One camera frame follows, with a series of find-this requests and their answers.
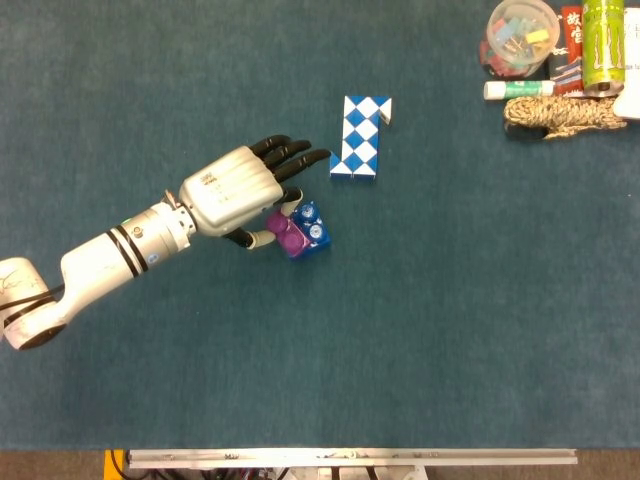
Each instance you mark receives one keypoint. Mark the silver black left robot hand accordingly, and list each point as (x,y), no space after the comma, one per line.
(230,192)

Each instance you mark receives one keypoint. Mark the purple toy brick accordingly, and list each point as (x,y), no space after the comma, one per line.
(290,241)

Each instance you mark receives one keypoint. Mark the blue toy brick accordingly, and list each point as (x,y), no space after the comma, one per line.
(317,237)

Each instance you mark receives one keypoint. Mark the blue white snake puzzle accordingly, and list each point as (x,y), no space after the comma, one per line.
(357,140)

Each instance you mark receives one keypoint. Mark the teal table cloth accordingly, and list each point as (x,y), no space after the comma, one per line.
(400,325)

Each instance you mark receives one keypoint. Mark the white green glue stick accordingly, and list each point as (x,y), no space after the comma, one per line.
(520,90)

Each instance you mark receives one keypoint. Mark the clear plastic jar of clips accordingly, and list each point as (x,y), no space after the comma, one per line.
(520,35)

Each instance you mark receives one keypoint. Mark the red black card box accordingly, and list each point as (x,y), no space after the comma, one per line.
(570,40)

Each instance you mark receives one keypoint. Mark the green energy drink can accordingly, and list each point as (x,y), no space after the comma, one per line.
(602,45)

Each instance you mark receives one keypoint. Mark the aluminium rail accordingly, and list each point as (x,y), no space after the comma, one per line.
(350,457)

